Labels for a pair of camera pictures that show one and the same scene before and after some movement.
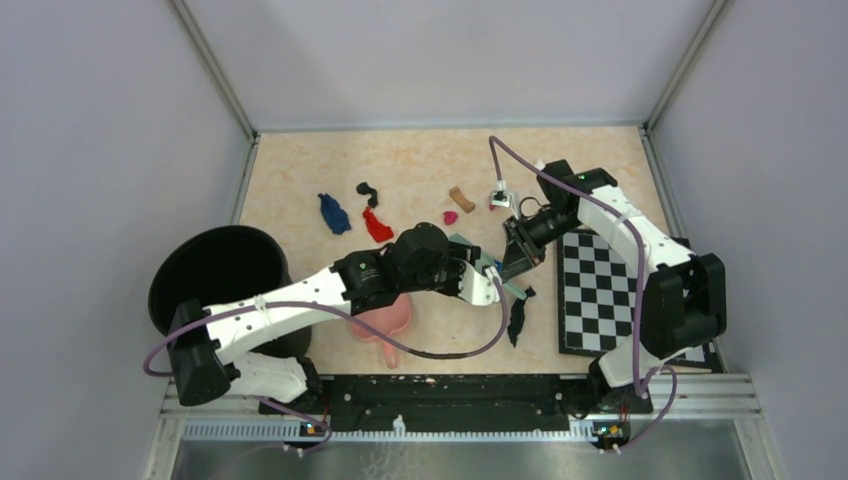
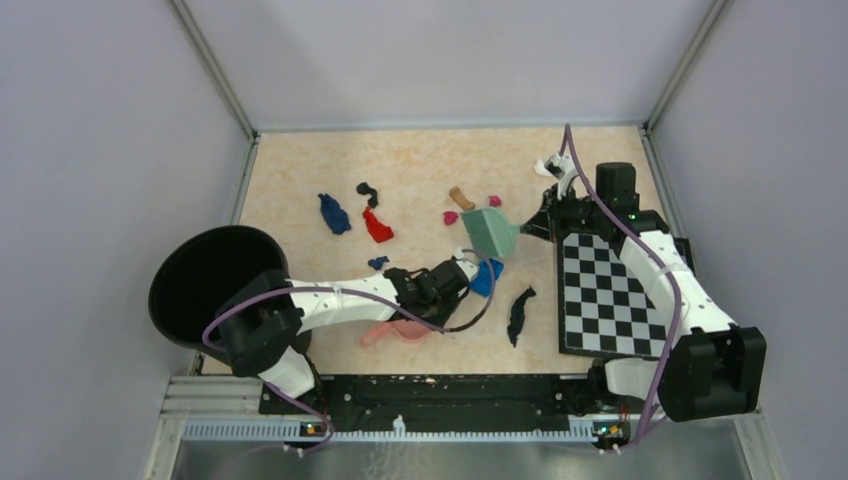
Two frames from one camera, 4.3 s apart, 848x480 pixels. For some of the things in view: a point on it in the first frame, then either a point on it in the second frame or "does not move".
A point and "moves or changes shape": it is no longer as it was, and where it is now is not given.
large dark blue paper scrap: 336,218 does not move
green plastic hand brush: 487,261 to 491,233
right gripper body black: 528,238 to 568,214
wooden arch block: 462,201 does not move
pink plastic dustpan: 391,319 moves or changes shape
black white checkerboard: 596,293 does not move
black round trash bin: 220,265 does not move
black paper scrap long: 517,316 does not move
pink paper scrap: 450,217 does not move
